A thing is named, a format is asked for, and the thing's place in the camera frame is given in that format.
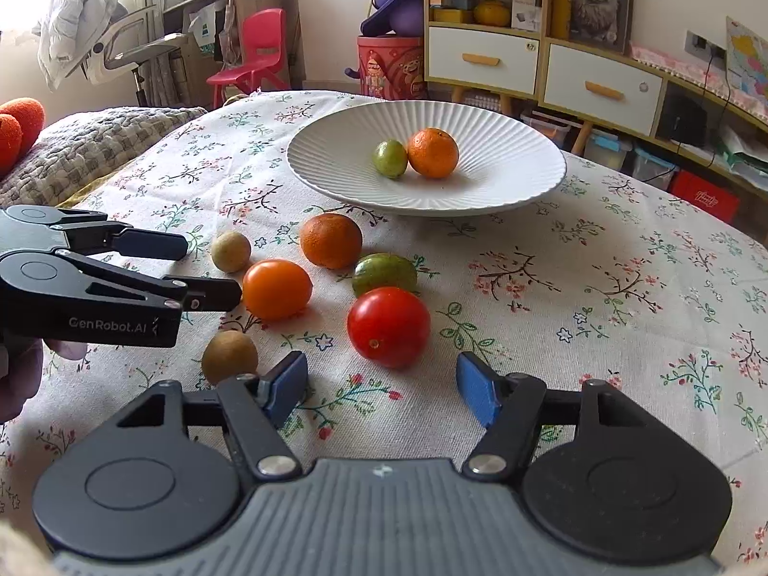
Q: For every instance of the yellow canister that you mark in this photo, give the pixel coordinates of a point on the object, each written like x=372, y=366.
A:
x=560, y=15

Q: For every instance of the purple ball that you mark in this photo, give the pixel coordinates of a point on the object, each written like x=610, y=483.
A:
x=405, y=12

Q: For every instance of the person's left hand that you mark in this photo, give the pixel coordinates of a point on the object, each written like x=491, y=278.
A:
x=24, y=385

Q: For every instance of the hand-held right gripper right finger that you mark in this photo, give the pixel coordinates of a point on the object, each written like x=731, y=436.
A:
x=477, y=393

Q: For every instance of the white jacket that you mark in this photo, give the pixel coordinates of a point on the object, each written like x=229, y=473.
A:
x=72, y=18

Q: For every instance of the orange tomato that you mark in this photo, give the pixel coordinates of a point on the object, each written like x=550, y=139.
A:
x=277, y=290

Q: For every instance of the framed cat picture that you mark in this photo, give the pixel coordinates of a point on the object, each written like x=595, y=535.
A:
x=594, y=3

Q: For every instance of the grey knitted blanket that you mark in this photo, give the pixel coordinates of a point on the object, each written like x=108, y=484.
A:
x=90, y=144

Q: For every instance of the upper brown kiwi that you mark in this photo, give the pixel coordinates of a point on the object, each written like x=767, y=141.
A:
x=230, y=251

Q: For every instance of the white office chair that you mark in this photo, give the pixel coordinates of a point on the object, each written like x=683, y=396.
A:
x=129, y=42

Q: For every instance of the orange mandarin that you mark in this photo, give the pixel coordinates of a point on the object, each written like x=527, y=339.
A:
x=433, y=153
x=331, y=241

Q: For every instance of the pink lace cloth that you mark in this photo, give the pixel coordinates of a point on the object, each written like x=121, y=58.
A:
x=678, y=69

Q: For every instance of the clear plastic storage box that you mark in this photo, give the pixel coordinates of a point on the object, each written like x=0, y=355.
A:
x=607, y=150
x=545, y=127
x=654, y=168

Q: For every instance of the red plastic chair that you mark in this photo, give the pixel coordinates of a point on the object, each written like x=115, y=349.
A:
x=261, y=48

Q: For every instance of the red printed barrel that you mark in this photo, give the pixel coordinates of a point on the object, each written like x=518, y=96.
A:
x=390, y=69

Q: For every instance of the orange plush toy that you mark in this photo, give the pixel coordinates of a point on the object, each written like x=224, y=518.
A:
x=18, y=129

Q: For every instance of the lower brown kiwi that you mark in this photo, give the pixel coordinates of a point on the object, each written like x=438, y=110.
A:
x=229, y=357

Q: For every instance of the floral tablecloth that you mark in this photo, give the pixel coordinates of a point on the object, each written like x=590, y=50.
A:
x=600, y=312

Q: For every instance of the white ribbed plate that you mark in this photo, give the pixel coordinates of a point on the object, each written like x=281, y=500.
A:
x=498, y=153

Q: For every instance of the brown kiwi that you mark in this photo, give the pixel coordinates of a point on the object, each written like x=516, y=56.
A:
x=230, y=251
x=229, y=357

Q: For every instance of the green striped tomato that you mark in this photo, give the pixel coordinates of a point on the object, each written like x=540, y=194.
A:
x=384, y=273

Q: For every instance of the red box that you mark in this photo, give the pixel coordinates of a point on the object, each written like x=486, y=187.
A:
x=702, y=197

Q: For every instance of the white box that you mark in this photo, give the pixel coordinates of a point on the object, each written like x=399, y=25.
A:
x=527, y=11

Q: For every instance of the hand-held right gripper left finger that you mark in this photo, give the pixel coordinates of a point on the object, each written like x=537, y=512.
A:
x=287, y=389

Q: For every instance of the wooden drawer cabinet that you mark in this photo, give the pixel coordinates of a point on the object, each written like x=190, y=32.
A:
x=603, y=87

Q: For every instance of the wooden shelf cabinet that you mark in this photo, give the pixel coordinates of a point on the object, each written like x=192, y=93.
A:
x=486, y=60

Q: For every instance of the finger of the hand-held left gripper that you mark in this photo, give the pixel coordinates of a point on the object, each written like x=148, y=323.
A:
x=216, y=295
x=153, y=245

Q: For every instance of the wall map poster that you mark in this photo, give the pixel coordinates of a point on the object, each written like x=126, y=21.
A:
x=749, y=66

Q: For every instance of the wall socket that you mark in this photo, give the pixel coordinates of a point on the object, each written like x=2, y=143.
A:
x=705, y=45

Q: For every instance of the small green tomato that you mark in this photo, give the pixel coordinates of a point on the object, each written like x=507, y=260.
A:
x=390, y=159

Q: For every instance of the black device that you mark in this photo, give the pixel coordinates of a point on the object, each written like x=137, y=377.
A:
x=681, y=117

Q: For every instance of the yellow pot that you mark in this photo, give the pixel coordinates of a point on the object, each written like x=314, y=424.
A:
x=492, y=12

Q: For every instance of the red tomato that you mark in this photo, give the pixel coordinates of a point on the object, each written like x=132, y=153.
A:
x=389, y=327

